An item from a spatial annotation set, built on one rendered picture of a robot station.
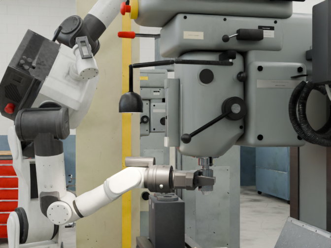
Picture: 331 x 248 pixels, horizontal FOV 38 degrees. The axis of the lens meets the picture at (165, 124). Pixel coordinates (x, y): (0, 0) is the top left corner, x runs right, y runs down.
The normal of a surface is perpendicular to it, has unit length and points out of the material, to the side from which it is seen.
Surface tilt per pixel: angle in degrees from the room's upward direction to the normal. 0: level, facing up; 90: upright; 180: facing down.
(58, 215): 102
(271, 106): 90
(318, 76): 90
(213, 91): 90
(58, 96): 95
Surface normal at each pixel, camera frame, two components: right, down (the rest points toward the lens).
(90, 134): 0.22, 0.00
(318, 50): -0.97, 0.00
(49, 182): 0.00, 0.20
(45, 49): 0.50, -0.53
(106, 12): 0.47, 0.10
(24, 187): -0.81, 0.00
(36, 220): 0.58, -0.16
